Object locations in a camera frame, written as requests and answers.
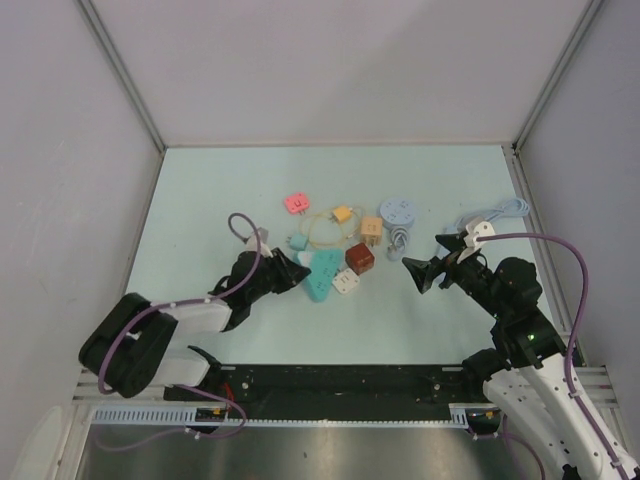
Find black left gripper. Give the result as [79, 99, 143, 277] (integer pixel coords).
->
[247, 248, 310, 303]

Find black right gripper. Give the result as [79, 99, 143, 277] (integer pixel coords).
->
[400, 233, 506, 319]

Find teal triangular power strip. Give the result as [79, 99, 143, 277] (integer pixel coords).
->
[295, 249, 344, 303]

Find white square plug adapter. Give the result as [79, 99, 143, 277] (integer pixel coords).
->
[332, 268, 360, 295]

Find dark red cube socket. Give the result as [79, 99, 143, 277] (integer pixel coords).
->
[345, 242, 375, 276]

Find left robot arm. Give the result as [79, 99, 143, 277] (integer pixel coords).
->
[78, 248, 312, 398]

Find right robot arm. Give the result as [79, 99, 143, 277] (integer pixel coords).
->
[402, 233, 639, 479]

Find pink square plug adapter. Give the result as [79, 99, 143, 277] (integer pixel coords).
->
[284, 192, 310, 215]

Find teal USB charger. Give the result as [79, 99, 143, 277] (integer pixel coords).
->
[287, 233, 309, 252]

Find round light blue power strip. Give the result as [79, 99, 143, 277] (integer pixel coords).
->
[378, 196, 417, 229]

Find beige cube socket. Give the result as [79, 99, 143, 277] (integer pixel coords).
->
[360, 216, 383, 247]

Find yellow USB charger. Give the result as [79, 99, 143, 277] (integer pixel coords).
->
[330, 205, 353, 225]

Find light blue rectangular power strip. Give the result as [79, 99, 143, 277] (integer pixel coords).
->
[444, 197, 530, 234]

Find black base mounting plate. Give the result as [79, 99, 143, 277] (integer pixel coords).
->
[197, 364, 489, 420]

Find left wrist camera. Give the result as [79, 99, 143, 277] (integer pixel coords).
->
[245, 227, 273, 258]

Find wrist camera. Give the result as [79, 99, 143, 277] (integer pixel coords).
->
[457, 218, 495, 264]
[245, 227, 273, 258]

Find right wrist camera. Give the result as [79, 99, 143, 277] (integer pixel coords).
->
[457, 218, 495, 264]

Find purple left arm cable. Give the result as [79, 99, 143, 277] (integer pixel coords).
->
[93, 212, 266, 453]

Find white slotted cable duct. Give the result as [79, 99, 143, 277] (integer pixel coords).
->
[92, 405, 501, 429]

